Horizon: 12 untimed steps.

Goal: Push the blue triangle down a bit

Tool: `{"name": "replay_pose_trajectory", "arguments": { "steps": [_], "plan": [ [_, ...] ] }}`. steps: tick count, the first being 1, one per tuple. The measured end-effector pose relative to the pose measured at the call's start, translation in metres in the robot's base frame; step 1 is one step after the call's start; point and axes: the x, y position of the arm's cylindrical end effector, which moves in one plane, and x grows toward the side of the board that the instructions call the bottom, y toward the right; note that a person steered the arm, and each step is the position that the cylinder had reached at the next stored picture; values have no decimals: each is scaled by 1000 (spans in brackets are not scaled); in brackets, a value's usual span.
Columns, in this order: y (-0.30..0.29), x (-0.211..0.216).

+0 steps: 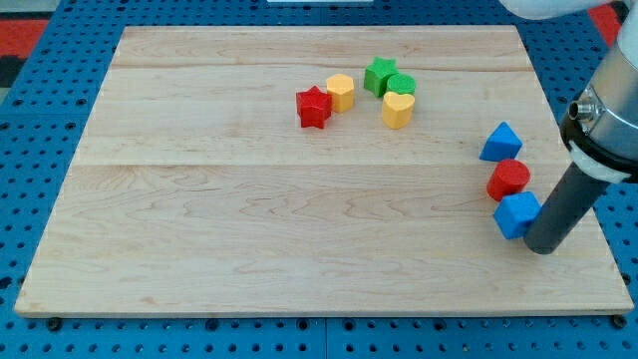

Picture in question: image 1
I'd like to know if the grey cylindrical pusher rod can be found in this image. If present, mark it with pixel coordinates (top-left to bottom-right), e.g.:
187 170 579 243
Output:
523 163 609 254

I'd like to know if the blue triangle block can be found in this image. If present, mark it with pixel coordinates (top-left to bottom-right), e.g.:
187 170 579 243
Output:
479 122 522 162

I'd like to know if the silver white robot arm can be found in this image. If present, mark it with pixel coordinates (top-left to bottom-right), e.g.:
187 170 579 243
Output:
523 0 637 254

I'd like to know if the blue cube block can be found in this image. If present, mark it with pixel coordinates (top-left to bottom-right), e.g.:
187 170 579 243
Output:
492 191 540 239

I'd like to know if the red cylinder block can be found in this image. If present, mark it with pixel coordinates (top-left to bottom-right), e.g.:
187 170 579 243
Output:
486 159 531 201

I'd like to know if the yellow heart block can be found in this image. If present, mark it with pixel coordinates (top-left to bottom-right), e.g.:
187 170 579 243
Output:
382 92 416 130

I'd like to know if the green cylinder block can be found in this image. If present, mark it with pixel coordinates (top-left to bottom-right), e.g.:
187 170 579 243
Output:
386 73 417 95

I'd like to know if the green star block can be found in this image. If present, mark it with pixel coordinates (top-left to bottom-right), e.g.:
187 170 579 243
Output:
364 57 398 98

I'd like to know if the yellow hexagon block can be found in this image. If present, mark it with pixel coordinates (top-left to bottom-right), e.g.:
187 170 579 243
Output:
326 74 355 113

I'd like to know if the red star block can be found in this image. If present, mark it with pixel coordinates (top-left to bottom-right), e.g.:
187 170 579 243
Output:
296 86 332 129

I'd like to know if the light wooden board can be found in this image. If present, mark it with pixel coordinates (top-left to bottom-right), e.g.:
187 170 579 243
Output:
15 25 634 318

